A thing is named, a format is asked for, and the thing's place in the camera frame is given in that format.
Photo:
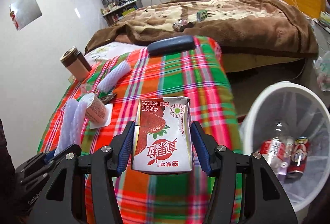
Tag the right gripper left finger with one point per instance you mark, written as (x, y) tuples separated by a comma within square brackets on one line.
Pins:
[(62, 200)]

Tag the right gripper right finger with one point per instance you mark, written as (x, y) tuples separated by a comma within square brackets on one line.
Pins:
[(263, 197)]

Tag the red soda can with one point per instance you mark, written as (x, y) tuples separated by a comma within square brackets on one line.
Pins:
[(298, 158)]

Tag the clear plastic bottle red cap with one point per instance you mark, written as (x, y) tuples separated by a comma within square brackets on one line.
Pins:
[(277, 150)]

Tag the white yogurt cup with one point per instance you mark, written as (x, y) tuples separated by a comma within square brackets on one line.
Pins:
[(98, 114)]

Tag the strawberry milk carton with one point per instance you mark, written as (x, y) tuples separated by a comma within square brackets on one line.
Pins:
[(162, 139)]

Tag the brown snack wrapper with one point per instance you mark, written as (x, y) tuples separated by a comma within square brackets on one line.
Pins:
[(108, 98)]

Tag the white trash bin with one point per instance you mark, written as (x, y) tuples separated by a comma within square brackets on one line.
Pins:
[(289, 125)]

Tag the clear plastic cup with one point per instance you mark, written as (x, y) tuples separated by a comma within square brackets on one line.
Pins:
[(86, 88)]

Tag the brown pink lidded mug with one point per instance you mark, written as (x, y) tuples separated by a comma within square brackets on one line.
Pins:
[(75, 62)]

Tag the white foam fruit net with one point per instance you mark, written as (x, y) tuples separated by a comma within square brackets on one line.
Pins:
[(113, 77)]

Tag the hanging plastic bag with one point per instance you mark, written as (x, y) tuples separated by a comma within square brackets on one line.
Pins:
[(322, 69)]

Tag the dark blue glasses case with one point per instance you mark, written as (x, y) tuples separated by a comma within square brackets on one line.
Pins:
[(171, 45)]

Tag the brown blanket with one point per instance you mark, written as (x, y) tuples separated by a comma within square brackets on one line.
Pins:
[(259, 27)]

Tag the cluttered shelf desk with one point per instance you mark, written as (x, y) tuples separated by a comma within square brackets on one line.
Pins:
[(113, 14)]

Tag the small green box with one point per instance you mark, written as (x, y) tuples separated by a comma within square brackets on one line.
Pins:
[(201, 15)]

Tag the wall mirror panel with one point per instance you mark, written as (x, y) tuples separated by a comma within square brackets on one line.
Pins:
[(23, 12)]

